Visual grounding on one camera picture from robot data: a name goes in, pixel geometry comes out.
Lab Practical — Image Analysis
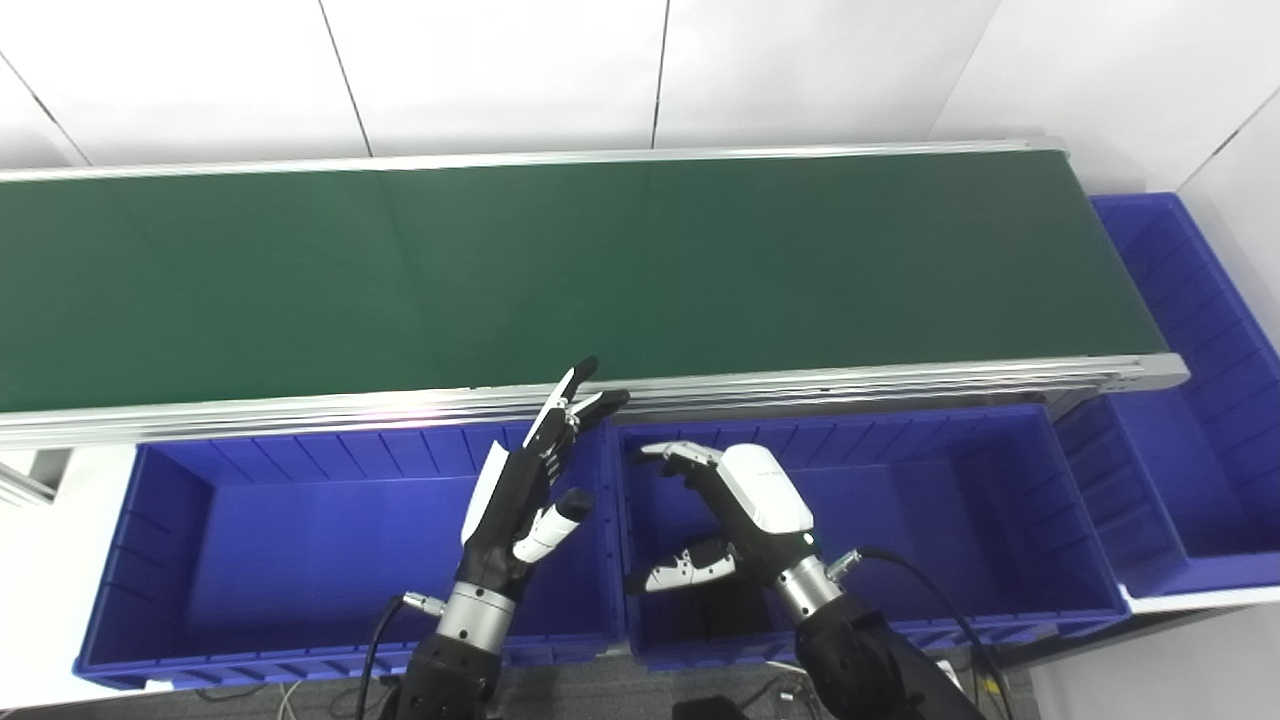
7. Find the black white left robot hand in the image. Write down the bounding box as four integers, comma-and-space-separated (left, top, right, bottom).
460, 357, 632, 594

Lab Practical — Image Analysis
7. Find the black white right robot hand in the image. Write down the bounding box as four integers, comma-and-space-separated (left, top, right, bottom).
625, 440, 817, 594

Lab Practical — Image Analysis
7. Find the green conveyor belt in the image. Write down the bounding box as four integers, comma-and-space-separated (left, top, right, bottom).
0, 135, 1191, 453
0, 150, 1171, 413

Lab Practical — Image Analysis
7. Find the blue plastic bin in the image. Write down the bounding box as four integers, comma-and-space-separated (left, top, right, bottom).
72, 420, 627, 691
1055, 193, 1280, 601
610, 403, 1131, 671

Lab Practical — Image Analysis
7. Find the aluminium conveyor leg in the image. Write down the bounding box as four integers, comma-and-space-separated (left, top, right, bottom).
0, 450, 72, 507

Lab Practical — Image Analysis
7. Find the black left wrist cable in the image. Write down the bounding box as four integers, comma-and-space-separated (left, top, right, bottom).
355, 591, 447, 720

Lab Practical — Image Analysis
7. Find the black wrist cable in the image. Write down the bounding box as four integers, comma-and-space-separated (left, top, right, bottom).
825, 545, 1003, 720
355, 591, 447, 720

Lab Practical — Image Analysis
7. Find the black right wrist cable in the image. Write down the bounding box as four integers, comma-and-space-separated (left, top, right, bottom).
825, 545, 1003, 720

